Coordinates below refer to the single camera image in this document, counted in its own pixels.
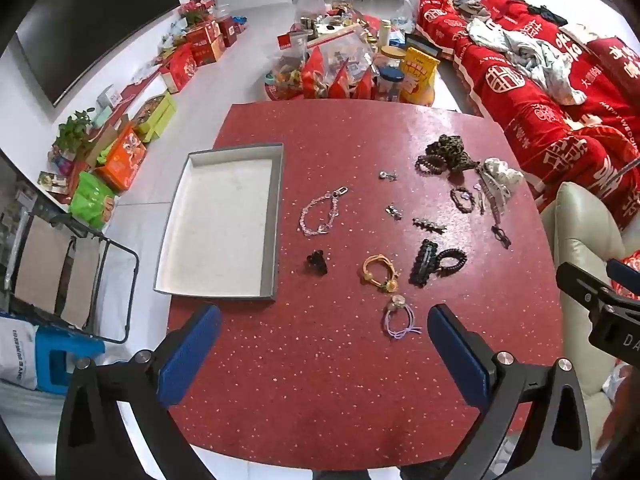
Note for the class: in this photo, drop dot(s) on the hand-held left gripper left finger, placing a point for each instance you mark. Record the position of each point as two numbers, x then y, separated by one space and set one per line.
192 347

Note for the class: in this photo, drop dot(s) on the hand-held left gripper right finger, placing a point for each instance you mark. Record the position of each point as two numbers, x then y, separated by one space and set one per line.
457 355

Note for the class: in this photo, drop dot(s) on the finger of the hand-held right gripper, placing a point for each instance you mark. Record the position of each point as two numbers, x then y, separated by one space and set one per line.
582 285
625 271

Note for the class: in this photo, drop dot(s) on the large black hair claw clip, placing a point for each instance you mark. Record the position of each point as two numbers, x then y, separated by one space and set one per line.
422 262

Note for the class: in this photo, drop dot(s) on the shallow grey cardboard box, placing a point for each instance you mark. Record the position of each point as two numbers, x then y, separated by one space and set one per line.
225 220

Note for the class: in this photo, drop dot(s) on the silver rhinestone hair clip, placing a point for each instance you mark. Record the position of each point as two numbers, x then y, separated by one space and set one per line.
429 224

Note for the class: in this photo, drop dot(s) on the small black hair claw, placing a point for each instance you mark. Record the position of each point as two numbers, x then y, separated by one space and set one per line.
317 262

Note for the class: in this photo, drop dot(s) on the silver dangle earring pair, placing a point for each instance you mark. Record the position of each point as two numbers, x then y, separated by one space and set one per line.
393 211

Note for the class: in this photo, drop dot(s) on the person's right forearm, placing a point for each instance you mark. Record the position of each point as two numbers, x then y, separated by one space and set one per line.
622 412

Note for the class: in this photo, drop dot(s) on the red embroidered cushion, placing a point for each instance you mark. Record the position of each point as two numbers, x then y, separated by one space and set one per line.
625 292

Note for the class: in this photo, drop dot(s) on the beige leather armchair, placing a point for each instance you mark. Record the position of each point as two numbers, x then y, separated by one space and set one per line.
575 220

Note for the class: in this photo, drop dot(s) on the small black bow clip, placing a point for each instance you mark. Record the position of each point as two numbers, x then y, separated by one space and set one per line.
501 236

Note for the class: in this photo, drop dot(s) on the blue plastic stool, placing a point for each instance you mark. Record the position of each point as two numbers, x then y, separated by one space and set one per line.
65 355

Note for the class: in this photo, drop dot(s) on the tan hair pin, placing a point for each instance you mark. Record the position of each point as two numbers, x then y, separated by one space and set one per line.
482 205

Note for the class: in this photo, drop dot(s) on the white polka dot hair bow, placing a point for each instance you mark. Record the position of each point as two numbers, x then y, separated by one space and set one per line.
502 175

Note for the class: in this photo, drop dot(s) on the black folding cart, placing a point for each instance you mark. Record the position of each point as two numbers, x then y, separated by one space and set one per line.
75 227

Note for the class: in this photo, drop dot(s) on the red printed sofa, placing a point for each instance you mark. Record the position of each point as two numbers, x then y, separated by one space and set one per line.
525 125

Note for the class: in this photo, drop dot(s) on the white printed bag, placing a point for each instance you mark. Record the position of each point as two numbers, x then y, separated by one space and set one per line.
17 355

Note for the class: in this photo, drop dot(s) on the green snack packets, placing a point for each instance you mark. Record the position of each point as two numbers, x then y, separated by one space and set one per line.
92 202

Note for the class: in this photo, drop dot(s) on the leopard print scrunchie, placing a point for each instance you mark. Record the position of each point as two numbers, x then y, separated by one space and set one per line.
457 152

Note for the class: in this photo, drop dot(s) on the orange gift box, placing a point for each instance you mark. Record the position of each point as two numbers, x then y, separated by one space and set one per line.
122 157

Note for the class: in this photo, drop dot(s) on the pile of pale clothes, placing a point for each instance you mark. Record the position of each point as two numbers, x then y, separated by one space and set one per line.
540 60

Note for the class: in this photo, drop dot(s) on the green gift box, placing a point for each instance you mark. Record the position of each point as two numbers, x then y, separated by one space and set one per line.
155 115

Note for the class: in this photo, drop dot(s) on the green potted plant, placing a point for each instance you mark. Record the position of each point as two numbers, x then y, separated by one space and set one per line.
72 130

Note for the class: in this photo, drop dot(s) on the yellow snack bag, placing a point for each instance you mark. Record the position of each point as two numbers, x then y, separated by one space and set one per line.
419 77

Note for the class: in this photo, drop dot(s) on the jar with blue lid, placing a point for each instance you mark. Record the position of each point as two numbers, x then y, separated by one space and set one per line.
389 85

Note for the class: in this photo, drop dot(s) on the red gift box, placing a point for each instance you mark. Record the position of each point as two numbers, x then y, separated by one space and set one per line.
205 42
181 67

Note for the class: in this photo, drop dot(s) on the black framed box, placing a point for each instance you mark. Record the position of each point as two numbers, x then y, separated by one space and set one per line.
422 44

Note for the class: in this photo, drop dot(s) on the jar with yellow lid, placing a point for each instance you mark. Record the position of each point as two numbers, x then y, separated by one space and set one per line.
393 55

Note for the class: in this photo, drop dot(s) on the large red snack bag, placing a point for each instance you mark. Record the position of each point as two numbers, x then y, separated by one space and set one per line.
312 72

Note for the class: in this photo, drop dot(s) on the red card sign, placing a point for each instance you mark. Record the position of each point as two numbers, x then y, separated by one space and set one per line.
284 42

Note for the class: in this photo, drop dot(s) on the white bottle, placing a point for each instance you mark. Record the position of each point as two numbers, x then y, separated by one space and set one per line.
384 32

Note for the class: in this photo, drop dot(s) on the black television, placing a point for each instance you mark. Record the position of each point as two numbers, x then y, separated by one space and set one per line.
100 25

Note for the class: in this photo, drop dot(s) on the red flower plant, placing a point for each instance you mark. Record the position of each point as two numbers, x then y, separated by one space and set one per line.
195 10

